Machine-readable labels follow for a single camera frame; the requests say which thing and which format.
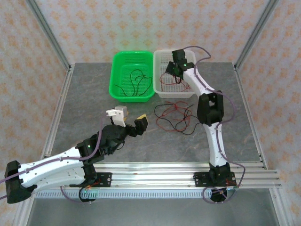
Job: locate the aluminium frame post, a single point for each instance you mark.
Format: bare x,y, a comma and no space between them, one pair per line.
48,30
257,30

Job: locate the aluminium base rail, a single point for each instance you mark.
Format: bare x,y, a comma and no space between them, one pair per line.
150,176

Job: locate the aluminium table side rail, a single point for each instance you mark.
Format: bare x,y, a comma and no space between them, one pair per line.
57,117
243,94

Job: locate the grey metal lower shelf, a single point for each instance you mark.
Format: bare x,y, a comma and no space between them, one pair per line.
150,212

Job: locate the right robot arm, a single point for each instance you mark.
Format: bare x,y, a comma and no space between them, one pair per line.
211,108

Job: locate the white plastic mesh basket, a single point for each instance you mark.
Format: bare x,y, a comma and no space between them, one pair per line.
162,61

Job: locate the green plastic mesh basket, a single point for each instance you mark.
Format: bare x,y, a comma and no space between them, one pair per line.
117,94

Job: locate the aluminium frame leg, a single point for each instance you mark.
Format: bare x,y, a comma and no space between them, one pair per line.
22,216
281,212

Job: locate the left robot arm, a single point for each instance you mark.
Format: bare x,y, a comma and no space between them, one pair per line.
47,169

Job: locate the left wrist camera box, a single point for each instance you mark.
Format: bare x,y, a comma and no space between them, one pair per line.
118,115

